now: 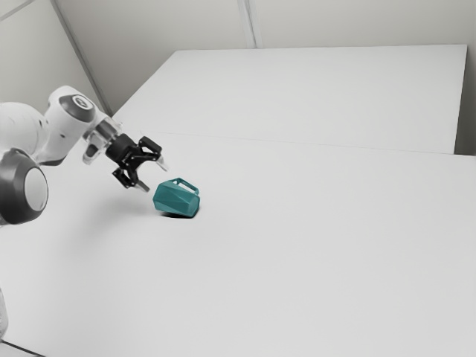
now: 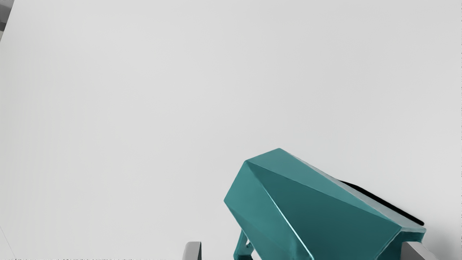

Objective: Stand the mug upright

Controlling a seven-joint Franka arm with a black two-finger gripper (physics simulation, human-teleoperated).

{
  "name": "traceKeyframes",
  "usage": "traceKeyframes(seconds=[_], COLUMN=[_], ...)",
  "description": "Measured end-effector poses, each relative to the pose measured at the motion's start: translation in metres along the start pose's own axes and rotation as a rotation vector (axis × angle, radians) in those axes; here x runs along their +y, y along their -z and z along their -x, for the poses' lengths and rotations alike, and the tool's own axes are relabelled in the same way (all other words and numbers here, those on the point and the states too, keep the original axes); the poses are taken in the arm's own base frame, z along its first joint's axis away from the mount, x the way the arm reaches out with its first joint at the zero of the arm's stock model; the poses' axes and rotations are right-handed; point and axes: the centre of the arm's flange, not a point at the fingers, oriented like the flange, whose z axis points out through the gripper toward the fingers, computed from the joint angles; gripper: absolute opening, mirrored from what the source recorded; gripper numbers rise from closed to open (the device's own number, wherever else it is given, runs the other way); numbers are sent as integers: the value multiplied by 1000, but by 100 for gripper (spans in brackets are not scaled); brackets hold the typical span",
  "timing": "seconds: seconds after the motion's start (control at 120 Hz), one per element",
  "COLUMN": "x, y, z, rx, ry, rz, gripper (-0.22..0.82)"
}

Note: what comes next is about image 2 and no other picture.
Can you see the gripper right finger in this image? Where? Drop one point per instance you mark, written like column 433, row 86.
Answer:
column 415, row 252

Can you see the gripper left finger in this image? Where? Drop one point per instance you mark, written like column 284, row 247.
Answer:
column 192, row 251

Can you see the teal faceted mug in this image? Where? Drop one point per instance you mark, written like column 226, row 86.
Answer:
column 310, row 209

